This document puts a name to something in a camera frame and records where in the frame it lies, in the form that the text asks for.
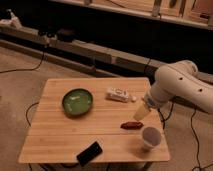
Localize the wooden table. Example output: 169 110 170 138
19 77 170 163

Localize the black cable on floor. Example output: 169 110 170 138
0 46 46 75

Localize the dark device on ledge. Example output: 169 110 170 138
57 29 75 42

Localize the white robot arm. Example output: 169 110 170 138
133 60 213 121

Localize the black cable right side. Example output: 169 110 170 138
190 108 213 171

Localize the black rectangular phone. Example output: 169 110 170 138
76 142 103 166

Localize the white rectangular box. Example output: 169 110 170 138
106 87 137 103

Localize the green ceramic bowl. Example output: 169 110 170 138
62 88 93 117

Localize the white object top left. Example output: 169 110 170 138
0 9 22 29

